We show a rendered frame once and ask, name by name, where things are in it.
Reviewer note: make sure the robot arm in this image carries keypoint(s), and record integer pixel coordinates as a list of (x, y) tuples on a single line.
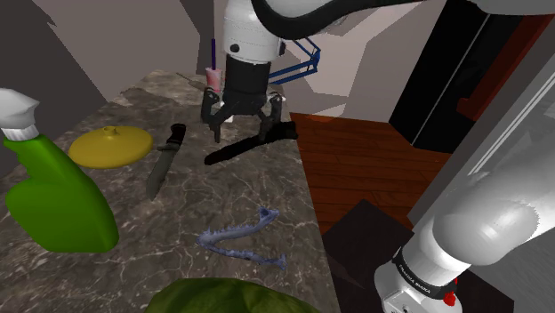
[(477, 225)]

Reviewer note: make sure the black door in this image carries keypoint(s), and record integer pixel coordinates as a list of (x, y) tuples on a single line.
[(433, 86)]

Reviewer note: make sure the yellow round lid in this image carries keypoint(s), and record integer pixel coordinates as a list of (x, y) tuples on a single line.
[(110, 148)]

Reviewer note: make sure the blue-grey spiky jawbone toy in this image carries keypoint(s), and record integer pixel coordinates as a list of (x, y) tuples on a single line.
[(225, 234)]

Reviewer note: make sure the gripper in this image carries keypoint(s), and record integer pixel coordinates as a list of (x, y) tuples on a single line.
[(245, 84)]

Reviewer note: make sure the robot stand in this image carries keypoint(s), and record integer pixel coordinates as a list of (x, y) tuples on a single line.
[(364, 242)]

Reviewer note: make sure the green lettuce head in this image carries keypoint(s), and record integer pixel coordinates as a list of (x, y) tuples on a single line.
[(225, 297)]

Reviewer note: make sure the pink cup purple straw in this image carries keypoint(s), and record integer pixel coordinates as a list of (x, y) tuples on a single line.
[(213, 80)]

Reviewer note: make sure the green spray bottle white cap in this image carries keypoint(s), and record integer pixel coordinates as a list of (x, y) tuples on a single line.
[(56, 199)]

